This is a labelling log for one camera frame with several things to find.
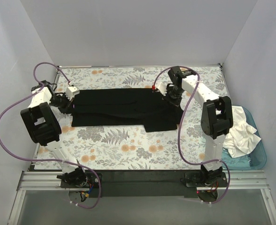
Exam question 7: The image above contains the teal plastic bin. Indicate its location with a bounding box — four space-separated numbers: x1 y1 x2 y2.
222 107 267 170

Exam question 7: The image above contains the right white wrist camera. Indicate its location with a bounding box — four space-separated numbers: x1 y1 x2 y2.
152 82 167 96

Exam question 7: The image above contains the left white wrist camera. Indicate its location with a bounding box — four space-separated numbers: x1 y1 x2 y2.
65 86 80 100

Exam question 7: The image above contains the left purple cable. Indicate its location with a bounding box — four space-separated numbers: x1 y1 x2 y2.
0 61 104 210

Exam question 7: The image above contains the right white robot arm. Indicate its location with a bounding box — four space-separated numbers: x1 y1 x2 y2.
159 66 233 187

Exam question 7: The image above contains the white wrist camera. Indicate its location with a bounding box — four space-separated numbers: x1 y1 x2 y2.
65 86 80 100
152 82 167 96

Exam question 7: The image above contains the aluminium frame rail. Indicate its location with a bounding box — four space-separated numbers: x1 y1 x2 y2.
8 170 276 225

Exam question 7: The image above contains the white t shirt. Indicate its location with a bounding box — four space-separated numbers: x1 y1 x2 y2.
223 106 261 158

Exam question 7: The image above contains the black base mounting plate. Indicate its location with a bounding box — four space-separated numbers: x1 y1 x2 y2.
56 170 228 198

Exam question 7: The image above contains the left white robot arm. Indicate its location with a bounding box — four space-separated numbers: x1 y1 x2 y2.
20 80 88 188

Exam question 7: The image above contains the black t shirt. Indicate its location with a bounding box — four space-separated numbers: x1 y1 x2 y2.
71 88 183 132

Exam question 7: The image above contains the floral patterned table mat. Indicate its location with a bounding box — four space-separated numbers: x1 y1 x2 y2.
33 66 234 171

